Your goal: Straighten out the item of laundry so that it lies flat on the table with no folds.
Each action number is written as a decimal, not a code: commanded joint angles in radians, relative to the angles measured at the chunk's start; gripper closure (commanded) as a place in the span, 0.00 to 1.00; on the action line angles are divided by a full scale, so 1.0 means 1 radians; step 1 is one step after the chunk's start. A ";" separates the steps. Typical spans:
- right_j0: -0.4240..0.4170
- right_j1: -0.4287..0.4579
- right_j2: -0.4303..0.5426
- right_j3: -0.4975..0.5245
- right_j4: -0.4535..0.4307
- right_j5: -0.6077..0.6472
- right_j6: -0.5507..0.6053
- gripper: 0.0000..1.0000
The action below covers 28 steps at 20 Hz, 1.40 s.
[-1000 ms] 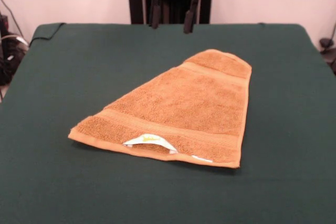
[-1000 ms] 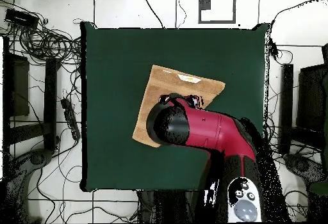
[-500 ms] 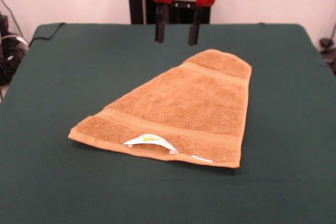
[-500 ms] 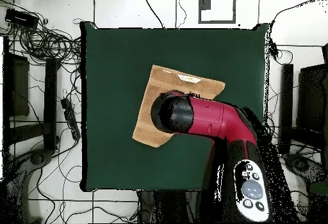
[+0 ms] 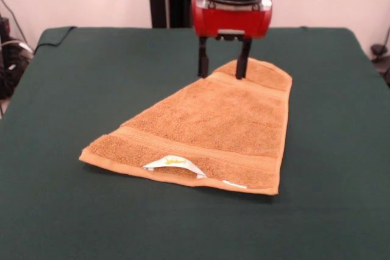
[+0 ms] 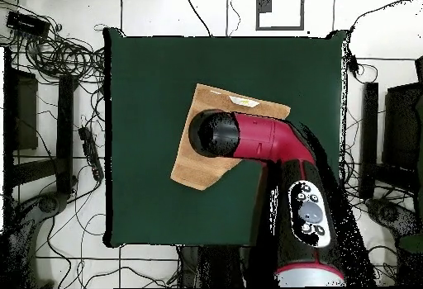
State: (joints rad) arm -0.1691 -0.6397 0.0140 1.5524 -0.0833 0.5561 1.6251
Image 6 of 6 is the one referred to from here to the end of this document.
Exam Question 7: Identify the tan terry towel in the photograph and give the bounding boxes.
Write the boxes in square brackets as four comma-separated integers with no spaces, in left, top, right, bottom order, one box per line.
[169,83,292,192]

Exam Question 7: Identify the dark flat panel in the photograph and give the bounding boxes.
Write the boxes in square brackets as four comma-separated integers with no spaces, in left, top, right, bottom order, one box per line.
[3,67,39,151]

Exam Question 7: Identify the dark green table cloth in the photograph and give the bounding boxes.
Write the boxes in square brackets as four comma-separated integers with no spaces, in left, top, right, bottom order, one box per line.
[102,26,348,249]

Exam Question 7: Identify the black power strip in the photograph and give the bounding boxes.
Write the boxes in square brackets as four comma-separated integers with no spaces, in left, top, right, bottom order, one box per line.
[78,126,105,182]

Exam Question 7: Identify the grey stand base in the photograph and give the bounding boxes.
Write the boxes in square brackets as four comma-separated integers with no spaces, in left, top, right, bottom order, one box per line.
[365,197,422,237]
[6,191,70,288]

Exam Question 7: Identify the black electronics box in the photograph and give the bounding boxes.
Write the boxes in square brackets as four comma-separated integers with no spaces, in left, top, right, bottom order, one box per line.
[5,10,51,38]

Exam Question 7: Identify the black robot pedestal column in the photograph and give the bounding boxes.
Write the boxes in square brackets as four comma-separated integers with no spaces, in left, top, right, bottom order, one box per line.
[178,245,247,288]

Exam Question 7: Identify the long black cable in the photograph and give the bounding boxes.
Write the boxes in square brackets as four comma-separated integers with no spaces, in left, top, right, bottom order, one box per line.
[180,0,214,38]

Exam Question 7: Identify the grey square floor frame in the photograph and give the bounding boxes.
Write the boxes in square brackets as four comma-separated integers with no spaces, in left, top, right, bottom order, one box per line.
[255,0,305,31]

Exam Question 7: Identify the tangled black cables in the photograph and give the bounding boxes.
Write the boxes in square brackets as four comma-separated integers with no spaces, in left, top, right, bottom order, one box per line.
[338,54,417,287]
[0,0,106,85]

